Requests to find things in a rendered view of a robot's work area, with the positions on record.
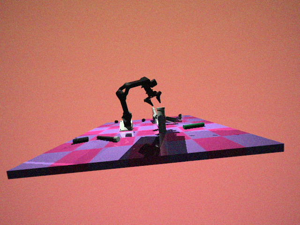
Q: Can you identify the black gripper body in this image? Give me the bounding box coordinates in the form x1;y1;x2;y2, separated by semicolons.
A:
144;89;161;102

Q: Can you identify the green cylinder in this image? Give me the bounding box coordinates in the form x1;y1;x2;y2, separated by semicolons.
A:
183;122;204;129

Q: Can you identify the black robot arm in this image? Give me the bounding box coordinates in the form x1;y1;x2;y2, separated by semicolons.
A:
116;77;157;127

